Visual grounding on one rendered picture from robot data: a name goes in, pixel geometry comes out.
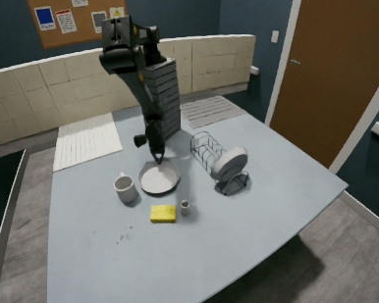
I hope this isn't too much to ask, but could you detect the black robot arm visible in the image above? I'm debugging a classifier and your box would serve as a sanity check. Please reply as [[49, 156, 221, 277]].
[[99, 15, 167, 148]]

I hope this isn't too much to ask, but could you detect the beige tiled splashback wall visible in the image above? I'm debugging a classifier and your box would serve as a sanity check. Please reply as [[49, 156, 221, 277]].
[[0, 34, 256, 157]]

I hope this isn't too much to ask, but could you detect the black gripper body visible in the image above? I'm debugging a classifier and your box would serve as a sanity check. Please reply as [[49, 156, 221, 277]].
[[149, 133, 165, 153]]

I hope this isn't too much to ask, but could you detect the yellow sponge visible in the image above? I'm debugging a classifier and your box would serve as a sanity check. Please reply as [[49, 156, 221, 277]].
[[150, 205, 176, 222]]

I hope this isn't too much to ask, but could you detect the white ribbed draining mat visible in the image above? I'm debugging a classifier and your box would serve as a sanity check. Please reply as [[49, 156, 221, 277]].
[[53, 112, 123, 173]]

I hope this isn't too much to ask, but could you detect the white plate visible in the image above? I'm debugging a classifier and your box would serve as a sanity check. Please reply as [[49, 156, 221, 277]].
[[210, 147, 248, 181], [137, 161, 180, 194]]

